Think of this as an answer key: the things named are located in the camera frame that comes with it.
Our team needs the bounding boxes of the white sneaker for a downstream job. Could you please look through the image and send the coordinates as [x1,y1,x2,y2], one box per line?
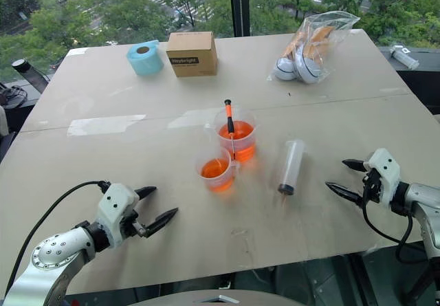
[294,27,337,85]
[274,57,300,81]

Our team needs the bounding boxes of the black ribbed object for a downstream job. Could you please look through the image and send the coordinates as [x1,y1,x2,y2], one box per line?
[0,81,29,108]

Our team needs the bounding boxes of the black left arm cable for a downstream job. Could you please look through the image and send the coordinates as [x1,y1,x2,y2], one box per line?
[4,180,111,297]

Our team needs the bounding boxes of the orange black screwdriver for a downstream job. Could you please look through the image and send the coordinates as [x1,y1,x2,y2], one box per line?
[223,99,239,161]

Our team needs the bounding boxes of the clear cylinder with white label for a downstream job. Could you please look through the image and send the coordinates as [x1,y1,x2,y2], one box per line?
[389,44,421,71]

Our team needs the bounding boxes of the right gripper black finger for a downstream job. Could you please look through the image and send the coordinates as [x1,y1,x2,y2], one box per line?
[324,181,364,207]
[342,159,370,174]

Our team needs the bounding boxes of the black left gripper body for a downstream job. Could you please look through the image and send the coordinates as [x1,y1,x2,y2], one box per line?
[118,201,152,240]

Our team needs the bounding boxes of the small clear cup orange liquid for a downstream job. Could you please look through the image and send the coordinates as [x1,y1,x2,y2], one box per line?
[195,146,240,194]

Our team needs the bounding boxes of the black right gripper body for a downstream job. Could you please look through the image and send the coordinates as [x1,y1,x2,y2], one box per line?
[361,168,382,204]

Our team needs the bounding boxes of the large clear cup orange liquid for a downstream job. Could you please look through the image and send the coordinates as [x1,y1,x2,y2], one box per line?
[203,107,259,164]

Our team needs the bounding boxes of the black cylindrical device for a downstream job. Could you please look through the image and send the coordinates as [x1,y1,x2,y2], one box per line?
[11,58,50,93]

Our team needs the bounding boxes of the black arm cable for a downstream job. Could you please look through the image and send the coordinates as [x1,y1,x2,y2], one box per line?
[362,195,431,265]
[4,180,111,297]

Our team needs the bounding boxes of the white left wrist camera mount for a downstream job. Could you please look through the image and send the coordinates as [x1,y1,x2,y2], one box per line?
[95,183,141,249]

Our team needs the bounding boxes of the dark window frame post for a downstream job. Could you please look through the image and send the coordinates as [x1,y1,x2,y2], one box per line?
[228,0,251,39]

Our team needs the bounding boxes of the short clear tape patch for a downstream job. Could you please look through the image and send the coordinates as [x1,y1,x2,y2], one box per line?
[166,107,221,129]

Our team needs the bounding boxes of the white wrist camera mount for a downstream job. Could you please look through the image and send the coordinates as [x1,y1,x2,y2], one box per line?
[363,148,402,208]
[95,183,141,249]

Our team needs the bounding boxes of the clear plastic syringe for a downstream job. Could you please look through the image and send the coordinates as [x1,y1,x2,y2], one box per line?
[277,139,307,208]

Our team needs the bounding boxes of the light blue paper roll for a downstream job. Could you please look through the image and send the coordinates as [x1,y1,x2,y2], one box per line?
[126,39,165,77]

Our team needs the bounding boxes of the clear plastic zip bag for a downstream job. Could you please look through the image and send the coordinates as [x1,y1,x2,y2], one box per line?
[267,10,361,85]

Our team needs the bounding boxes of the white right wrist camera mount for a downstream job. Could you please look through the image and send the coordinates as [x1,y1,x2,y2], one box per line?
[363,148,402,208]

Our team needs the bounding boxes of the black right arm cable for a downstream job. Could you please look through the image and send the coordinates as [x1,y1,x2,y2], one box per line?
[362,195,431,265]

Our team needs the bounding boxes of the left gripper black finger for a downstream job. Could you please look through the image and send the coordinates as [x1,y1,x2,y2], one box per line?
[133,186,158,199]
[144,207,179,239]

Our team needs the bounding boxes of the brown cardboard box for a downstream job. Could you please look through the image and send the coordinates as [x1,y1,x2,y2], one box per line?
[166,31,219,78]

